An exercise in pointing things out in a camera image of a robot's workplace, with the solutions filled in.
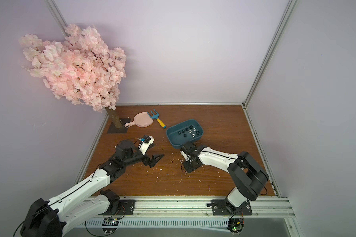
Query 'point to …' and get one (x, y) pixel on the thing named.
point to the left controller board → (110, 225)
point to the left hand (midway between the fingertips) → (159, 150)
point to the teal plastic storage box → (177, 140)
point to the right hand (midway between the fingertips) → (189, 164)
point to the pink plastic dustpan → (141, 120)
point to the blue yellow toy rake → (155, 116)
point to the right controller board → (235, 225)
